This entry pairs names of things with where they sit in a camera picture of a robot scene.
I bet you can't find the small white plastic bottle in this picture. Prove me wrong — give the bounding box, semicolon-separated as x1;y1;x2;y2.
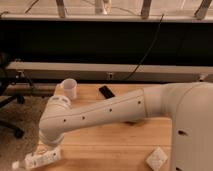
12;147;61;171

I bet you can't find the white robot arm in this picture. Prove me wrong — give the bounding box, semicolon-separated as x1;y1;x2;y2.
39;82;213;171

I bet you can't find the white paper cup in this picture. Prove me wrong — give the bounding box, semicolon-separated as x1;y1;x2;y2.
60;78;77;100

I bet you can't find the black office chair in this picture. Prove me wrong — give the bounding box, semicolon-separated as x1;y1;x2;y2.
0;53;25;139

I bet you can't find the black smartphone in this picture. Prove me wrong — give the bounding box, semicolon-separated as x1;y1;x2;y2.
99;86;114;99

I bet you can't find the green ceramic bowl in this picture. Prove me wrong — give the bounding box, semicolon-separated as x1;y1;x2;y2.
124;121;140;126

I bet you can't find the white square sponge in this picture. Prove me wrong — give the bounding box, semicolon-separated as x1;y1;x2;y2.
146;147;168;171

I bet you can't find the grey wall rail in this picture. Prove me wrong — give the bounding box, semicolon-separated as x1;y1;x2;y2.
6;62;213;83

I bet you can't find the black hanging cable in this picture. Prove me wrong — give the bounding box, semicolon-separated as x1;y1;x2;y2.
121;13;165;82

